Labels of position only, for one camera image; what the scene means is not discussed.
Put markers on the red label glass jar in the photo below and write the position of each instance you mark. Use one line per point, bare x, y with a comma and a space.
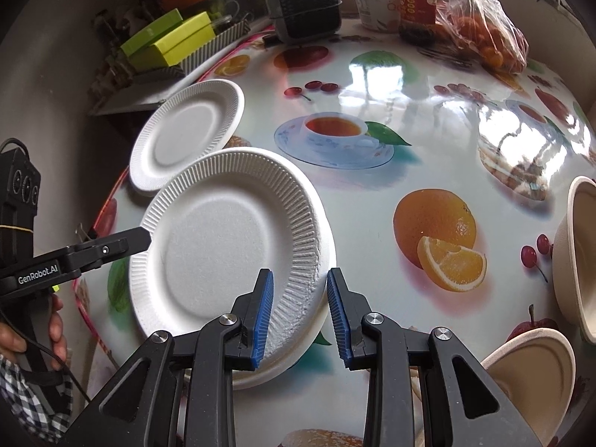
417, 4

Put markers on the grey striped box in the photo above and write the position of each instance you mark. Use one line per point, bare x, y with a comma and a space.
219, 46

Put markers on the green box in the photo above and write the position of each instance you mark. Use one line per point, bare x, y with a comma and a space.
149, 32
184, 39

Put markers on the white paper plate stack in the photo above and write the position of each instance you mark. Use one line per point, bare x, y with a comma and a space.
219, 251

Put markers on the black binder clip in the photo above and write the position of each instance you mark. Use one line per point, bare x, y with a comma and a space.
86, 235

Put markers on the plastic bag of oranges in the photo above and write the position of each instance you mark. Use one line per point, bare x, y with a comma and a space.
484, 28

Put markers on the beige paper bowl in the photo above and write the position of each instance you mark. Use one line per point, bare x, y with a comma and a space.
582, 260
535, 372

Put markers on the person's left forearm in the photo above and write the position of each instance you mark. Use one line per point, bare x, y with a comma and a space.
28, 391

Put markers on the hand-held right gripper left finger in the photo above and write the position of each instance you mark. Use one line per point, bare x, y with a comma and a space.
263, 316

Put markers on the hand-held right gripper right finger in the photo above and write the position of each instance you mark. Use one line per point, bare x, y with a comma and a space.
336, 321

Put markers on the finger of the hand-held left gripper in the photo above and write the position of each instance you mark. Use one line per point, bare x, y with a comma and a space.
121, 244

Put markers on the large white paper plate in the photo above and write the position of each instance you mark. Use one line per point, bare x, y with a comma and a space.
291, 367

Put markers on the small grey desk fan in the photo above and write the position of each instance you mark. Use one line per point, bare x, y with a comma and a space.
305, 4

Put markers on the person's left hand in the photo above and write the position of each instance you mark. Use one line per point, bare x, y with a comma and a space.
57, 326

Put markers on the small white paper plate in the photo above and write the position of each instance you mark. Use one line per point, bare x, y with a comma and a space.
186, 130

